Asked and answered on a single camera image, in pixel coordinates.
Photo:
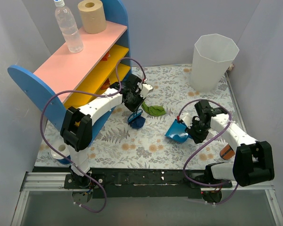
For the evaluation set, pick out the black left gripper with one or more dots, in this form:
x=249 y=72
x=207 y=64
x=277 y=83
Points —
x=135 y=103

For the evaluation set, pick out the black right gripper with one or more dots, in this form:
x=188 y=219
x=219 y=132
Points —
x=195 y=132

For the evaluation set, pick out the blue hand brush black bristles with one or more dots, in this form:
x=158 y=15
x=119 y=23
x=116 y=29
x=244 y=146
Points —
x=134 y=115

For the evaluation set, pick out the blue plastic dustpan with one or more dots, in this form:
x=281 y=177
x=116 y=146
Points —
x=177 y=132

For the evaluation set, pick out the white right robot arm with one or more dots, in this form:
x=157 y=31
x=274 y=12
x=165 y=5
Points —
x=253 y=160

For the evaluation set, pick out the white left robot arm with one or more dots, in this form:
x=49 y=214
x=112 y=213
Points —
x=80 y=123

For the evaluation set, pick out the dark blue paper scrap lower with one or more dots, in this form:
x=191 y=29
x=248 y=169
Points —
x=137 y=123

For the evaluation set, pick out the green paper scrap right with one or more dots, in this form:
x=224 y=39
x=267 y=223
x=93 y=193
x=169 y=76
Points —
x=154 y=110

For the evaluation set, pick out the orange battery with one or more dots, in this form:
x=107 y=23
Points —
x=227 y=153

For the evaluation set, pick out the floral patterned table mat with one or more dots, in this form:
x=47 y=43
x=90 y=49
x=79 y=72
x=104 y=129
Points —
x=117 y=145

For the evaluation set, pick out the blue wooden shelf unit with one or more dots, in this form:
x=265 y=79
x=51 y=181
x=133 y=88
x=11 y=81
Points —
x=81 y=71

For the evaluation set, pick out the red scrap on shelf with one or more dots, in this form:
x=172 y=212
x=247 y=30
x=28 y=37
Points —
x=106 y=56

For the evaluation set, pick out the white octagonal waste bin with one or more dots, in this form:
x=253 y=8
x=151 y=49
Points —
x=212 y=56

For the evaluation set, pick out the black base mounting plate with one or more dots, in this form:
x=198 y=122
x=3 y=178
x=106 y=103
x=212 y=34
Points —
x=138 y=183

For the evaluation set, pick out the brown paper roll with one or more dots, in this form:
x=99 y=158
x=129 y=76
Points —
x=92 y=16

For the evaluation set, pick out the clear plastic water bottle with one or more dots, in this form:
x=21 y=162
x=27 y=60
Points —
x=68 y=27

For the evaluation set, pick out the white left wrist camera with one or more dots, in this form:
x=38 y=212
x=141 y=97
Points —
x=146 y=89

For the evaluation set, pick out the aluminium rail frame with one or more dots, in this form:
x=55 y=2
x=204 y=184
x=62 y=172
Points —
x=142 y=198

